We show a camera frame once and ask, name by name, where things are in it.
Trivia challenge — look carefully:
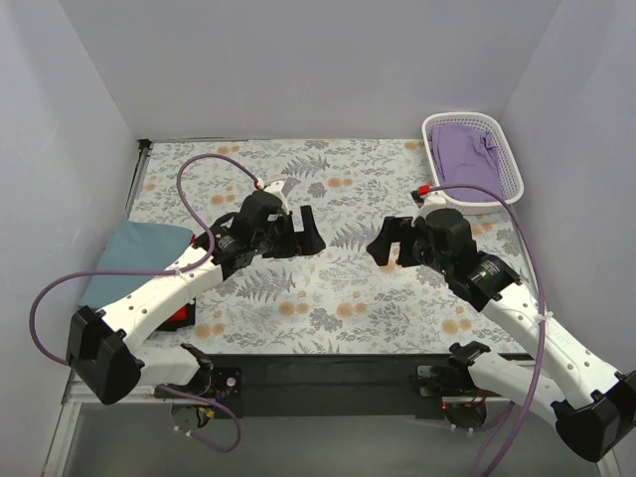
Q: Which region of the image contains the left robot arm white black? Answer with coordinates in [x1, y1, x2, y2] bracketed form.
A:
[66, 191, 325, 404]

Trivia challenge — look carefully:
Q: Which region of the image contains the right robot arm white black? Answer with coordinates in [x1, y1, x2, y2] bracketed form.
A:
[367, 209, 635, 462]

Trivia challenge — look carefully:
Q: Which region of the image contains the white plastic perforated basket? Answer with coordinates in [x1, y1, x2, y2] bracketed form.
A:
[421, 111, 525, 216]

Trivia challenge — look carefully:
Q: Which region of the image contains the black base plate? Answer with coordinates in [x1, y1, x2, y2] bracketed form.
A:
[153, 353, 503, 419]

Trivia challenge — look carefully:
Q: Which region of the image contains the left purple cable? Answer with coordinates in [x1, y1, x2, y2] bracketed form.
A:
[28, 154, 262, 369]

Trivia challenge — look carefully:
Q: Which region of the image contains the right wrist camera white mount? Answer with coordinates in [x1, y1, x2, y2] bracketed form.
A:
[412, 192, 447, 223]

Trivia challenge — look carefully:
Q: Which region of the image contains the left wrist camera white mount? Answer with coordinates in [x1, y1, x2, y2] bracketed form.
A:
[263, 181, 289, 214]

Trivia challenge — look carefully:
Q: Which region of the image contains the floral patterned table mat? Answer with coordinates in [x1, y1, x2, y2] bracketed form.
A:
[93, 137, 536, 356]

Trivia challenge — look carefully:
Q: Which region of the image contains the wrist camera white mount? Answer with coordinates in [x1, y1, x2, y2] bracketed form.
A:
[412, 192, 447, 223]
[263, 181, 289, 214]

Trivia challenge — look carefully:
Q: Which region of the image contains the purple t shirt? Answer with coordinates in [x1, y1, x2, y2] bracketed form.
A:
[428, 123, 503, 197]

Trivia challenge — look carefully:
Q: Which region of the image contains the folded red t shirt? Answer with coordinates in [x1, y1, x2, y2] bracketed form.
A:
[162, 304, 196, 332]

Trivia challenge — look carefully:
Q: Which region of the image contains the folded teal t shirt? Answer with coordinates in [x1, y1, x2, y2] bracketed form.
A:
[79, 219, 194, 309]

